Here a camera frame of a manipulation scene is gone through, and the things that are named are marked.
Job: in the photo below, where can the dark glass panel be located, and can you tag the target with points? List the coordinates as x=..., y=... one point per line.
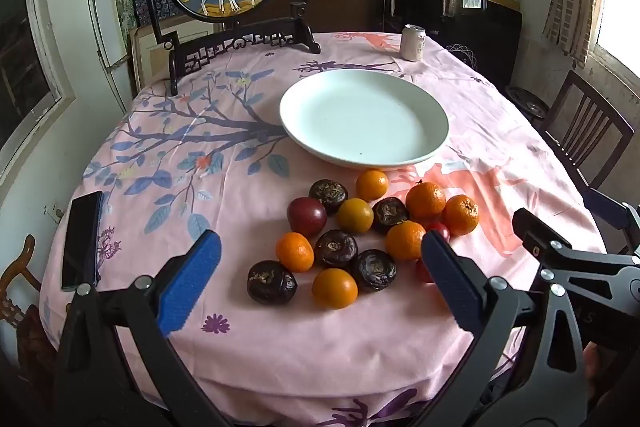
x=465, y=27

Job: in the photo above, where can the dark wooden slat chair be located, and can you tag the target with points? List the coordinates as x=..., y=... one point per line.
x=585, y=127

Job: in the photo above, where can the white round plate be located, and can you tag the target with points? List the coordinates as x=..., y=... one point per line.
x=364, y=117

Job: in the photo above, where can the dark purple mangosteen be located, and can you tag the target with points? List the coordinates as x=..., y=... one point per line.
x=372, y=269
x=271, y=282
x=336, y=248
x=328, y=194
x=390, y=214

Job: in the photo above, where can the pale drink can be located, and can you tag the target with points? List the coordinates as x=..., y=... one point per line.
x=413, y=43

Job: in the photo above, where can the pink floral tablecloth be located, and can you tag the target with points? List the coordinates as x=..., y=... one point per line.
x=250, y=187

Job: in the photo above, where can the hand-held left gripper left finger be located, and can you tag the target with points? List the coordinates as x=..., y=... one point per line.
x=190, y=282

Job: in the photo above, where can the black smartphone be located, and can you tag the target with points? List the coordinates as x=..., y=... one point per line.
x=81, y=239

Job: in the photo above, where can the pale picture frame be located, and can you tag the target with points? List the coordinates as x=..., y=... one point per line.
x=147, y=57

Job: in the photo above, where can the small red fruit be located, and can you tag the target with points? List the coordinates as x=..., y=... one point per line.
x=423, y=272
x=440, y=228

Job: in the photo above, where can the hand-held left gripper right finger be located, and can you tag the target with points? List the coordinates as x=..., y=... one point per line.
x=450, y=282

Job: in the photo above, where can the white framed window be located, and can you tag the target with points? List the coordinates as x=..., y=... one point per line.
x=30, y=72

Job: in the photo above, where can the carved brown wooden chair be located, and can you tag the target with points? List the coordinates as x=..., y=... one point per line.
x=22, y=307

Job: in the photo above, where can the person's right hand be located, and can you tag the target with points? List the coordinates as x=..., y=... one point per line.
x=595, y=364

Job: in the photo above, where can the yellowish tangerine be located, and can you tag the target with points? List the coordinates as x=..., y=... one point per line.
x=354, y=215

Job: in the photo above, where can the dark red plum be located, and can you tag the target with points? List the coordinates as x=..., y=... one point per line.
x=306, y=217

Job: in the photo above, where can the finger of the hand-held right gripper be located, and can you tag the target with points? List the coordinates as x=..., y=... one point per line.
x=535, y=237
x=607, y=212

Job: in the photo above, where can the white wall socket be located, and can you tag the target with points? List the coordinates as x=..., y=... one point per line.
x=53, y=212

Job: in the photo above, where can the black weight plates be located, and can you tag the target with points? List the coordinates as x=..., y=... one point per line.
x=530, y=103

